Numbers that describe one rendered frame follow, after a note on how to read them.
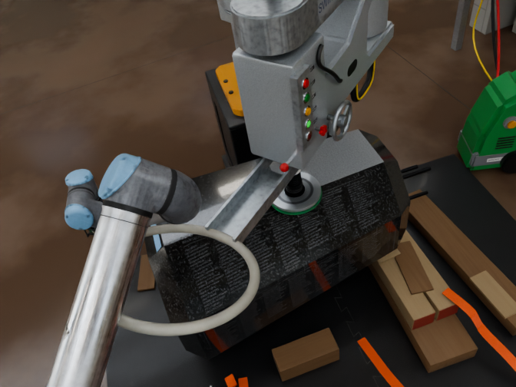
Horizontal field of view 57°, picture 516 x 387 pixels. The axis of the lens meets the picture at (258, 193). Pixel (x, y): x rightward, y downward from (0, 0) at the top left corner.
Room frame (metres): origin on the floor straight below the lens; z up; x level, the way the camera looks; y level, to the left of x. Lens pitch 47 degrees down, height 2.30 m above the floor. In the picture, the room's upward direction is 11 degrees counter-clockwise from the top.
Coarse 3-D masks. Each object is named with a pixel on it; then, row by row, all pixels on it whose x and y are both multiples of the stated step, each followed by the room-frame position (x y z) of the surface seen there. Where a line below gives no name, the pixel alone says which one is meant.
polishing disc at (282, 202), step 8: (304, 176) 1.38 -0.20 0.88; (312, 176) 1.37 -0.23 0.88; (304, 184) 1.33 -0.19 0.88; (312, 184) 1.32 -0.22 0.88; (312, 192) 1.28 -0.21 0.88; (320, 192) 1.27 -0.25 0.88; (280, 200) 1.27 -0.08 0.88; (288, 200) 1.26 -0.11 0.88; (296, 200) 1.25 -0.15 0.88; (304, 200) 1.24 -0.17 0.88; (312, 200) 1.24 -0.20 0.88; (280, 208) 1.23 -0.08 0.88; (288, 208) 1.22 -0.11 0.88; (296, 208) 1.21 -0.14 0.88; (304, 208) 1.21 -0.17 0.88
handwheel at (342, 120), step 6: (342, 102) 1.31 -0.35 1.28; (348, 102) 1.32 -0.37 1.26; (342, 108) 1.29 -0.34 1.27; (348, 108) 1.33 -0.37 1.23; (330, 114) 1.33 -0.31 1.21; (336, 114) 1.27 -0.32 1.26; (342, 114) 1.31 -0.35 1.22; (348, 114) 1.35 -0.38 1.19; (330, 120) 1.32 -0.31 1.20; (336, 120) 1.26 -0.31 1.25; (342, 120) 1.28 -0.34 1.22; (348, 120) 1.34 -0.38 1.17; (336, 126) 1.25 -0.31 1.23; (342, 126) 1.28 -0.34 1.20; (348, 126) 1.32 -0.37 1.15; (342, 132) 1.30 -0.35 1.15; (336, 138) 1.25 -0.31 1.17
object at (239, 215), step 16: (336, 128) 1.40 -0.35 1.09; (272, 160) 1.30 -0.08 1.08; (256, 176) 1.22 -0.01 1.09; (272, 176) 1.22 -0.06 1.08; (288, 176) 1.18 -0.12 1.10; (240, 192) 1.14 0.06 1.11; (256, 192) 1.16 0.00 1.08; (272, 192) 1.10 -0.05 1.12; (224, 208) 1.07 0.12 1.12; (240, 208) 1.09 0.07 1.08; (256, 208) 1.04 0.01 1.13; (208, 224) 1.01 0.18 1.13; (224, 224) 1.03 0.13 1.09; (240, 224) 1.02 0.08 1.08; (240, 240) 0.94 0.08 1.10
